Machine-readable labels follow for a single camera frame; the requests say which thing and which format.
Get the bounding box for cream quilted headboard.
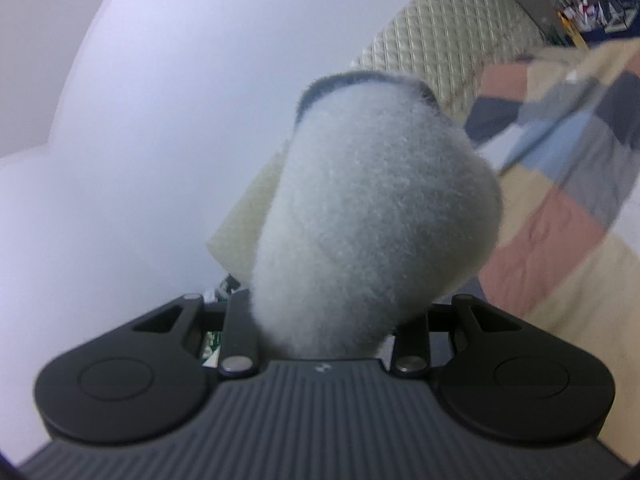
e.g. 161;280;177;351
207;0;541;284

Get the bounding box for small bottles on nightstand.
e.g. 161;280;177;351
554;0;639;49

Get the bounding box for green printed bag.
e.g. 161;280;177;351
200;332;221;368

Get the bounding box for patchwork plaid duvet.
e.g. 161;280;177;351
465;39;639;462

